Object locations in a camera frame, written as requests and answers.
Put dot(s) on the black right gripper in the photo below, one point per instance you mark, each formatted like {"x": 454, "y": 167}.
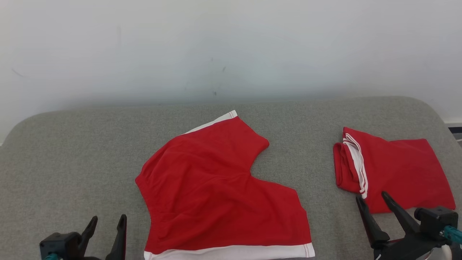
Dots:
{"x": 404, "y": 249}

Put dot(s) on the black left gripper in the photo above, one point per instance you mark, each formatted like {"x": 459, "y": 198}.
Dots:
{"x": 92, "y": 258}

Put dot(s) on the red Bulls 23 jersey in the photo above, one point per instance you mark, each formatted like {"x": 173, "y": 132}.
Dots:
{"x": 404, "y": 169}

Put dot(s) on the red shorts with white trim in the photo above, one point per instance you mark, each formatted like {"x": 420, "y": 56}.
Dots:
{"x": 216, "y": 187}

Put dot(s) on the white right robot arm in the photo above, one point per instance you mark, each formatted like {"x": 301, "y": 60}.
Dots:
{"x": 447, "y": 253}

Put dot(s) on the grey fabric sofa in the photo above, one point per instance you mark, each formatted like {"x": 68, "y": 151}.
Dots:
{"x": 72, "y": 162}

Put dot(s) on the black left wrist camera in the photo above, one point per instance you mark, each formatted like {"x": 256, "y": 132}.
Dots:
{"x": 59, "y": 243}

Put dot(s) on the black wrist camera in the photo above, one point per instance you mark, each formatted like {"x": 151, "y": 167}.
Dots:
{"x": 435, "y": 220}
{"x": 59, "y": 243}

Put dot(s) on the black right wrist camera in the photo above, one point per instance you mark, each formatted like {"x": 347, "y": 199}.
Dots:
{"x": 435, "y": 220}

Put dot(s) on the teal left camera connector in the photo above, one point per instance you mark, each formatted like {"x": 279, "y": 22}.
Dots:
{"x": 52, "y": 257}

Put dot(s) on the teal camera connector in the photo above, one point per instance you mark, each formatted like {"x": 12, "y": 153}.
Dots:
{"x": 454, "y": 234}
{"x": 52, "y": 257}

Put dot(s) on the teal right camera connector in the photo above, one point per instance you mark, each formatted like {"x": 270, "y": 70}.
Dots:
{"x": 454, "y": 234}

